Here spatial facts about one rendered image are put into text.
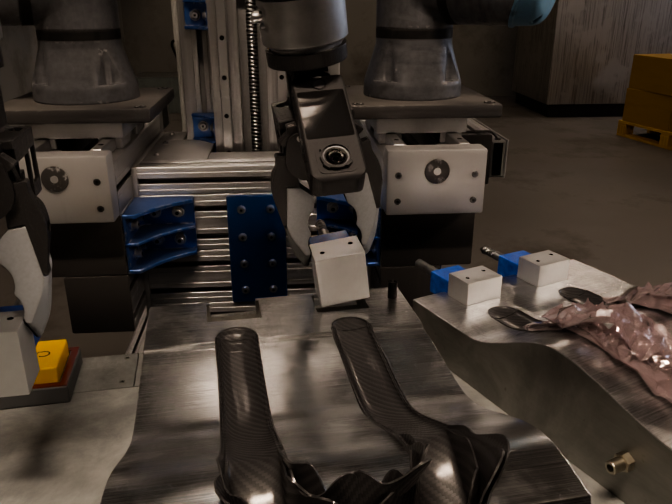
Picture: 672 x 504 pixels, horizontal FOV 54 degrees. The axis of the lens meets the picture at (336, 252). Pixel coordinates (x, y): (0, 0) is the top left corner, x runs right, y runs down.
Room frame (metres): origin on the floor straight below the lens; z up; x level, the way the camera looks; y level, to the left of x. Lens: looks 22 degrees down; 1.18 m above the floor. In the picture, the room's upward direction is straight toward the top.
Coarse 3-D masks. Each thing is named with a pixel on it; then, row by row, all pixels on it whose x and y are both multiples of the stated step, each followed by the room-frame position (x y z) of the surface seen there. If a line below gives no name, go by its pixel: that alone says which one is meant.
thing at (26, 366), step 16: (16, 304) 0.50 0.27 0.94; (0, 320) 0.43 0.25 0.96; (16, 320) 0.43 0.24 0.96; (0, 336) 0.42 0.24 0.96; (16, 336) 0.42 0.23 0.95; (32, 336) 0.45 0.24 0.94; (0, 352) 0.42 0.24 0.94; (16, 352) 0.42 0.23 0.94; (32, 352) 0.44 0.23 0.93; (0, 368) 0.41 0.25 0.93; (16, 368) 0.42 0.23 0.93; (32, 368) 0.43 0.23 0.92; (0, 384) 0.41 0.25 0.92; (16, 384) 0.42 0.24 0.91; (32, 384) 0.43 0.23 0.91
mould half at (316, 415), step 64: (192, 320) 0.57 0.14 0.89; (256, 320) 0.57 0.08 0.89; (320, 320) 0.57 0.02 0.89; (384, 320) 0.57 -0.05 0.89; (192, 384) 0.46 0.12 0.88; (320, 384) 0.46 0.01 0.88; (448, 384) 0.47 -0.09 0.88; (128, 448) 0.37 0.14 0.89; (192, 448) 0.36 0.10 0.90; (320, 448) 0.33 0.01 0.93; (384, 448) 0.32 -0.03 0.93; (512, 448) 0.32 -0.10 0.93
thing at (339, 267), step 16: (320, 224) 0.70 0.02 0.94; (320, 240) 0.65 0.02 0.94; (336, 240) 0.62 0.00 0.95; (352, 240) 0.61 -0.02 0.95; (320, 256) 0.59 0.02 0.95; (336, 256) 0.59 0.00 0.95; (352, 256) 0.59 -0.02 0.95; (320, 272) 0.58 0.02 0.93; (336, 272) 0.59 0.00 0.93; (352, 272) 0.59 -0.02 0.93; (320, 288) 0.59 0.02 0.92; (336, 288) 0.59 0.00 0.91; (352, 288) 0.59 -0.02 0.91; (368, 288) 0.60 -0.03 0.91
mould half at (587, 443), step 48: (528, 288) 0.72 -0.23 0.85; (624, 288) 0.72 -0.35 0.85; (432, 336) 0.65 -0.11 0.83; (480, 336) 0.60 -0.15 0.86; (528, 336) 0.56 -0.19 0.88; (576, 336) 0.52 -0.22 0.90; (480, 384) 0.58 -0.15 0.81; (528, 384) 0.52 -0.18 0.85; (576, 384) 0.47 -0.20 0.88; (624, 384) 0.46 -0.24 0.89; (576, 432) 0.47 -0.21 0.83; (624, 432) 0.43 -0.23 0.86; (624, 480) 0.42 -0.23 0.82
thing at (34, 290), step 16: (0, 240) 0.43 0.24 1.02; (16, 240) 0.44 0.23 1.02; (0, 256) 0.43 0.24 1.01; (16, 256) 0.44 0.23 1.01; (32, 256) 0.44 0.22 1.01; (16, 272) 0.44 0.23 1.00; (32, 272) 0.44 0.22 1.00; (16, 288) 0.44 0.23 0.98; (32, 288) 0.44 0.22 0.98; (48, 288) 0.44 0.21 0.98; (32, 304) 0.44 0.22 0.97; (48, 304) 0.44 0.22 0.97; (32, 320) 0.44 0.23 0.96
